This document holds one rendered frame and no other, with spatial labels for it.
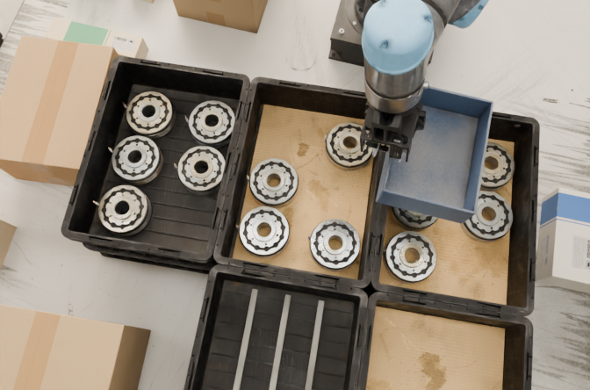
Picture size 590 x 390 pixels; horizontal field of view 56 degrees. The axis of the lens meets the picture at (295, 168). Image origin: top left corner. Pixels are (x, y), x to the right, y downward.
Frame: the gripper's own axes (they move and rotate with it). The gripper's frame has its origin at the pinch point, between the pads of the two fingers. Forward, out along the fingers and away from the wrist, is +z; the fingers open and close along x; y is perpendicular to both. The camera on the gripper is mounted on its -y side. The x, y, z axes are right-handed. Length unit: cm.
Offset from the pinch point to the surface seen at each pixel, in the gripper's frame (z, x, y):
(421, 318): 30.7, 12.1, 23.5
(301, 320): 27.6, -10.5, 30.8
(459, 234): 31.3, 15.9, 4.8
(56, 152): 17, -70, 13
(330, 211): 27.6, -11.0, 7.7
